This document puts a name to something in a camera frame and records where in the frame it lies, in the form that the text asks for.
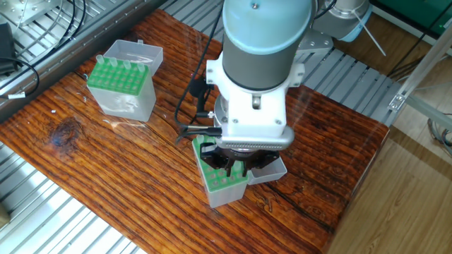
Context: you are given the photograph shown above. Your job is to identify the aluminium frame profile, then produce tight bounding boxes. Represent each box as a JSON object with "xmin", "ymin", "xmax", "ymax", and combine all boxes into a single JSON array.
[{"xmin": 387, "ymin": 39, "xmax": 452, "ymax": 142}]

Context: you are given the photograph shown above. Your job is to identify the clear pipette box green rack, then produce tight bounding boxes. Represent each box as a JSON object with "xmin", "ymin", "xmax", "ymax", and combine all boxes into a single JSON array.
[
  {"xmin": 191, "ymin": 134, "xmax": 288, "ymax": 209},
  {"xmin": 87, "ymin": 40, "xmax": 165, "ymax": 124}
]

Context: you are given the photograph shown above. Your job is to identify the black gripper cable bundle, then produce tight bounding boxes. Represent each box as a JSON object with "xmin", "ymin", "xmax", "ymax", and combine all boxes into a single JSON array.
[{"xmin": 173, "ymin": 25, "xmax": 224, "ymax": 145}]

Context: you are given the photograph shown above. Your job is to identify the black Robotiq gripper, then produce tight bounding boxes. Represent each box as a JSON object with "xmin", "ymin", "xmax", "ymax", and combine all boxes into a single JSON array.
[{"xmin": 200, "ymin": 138, "xmax": 280, "ymax": 181}]

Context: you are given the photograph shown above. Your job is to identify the thin white plastic strip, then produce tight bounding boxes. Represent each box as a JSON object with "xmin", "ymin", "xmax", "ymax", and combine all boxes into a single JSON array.
[{"xmin": 351, "ymin": 8, "xmax": 387, "ymax": 55}]

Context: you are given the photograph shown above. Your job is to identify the black cables on frame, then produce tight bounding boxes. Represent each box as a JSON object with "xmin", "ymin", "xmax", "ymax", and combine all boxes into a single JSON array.
[{"xmin": 0, "ymin": 0, "xmax": 93, "ymax": 99}]

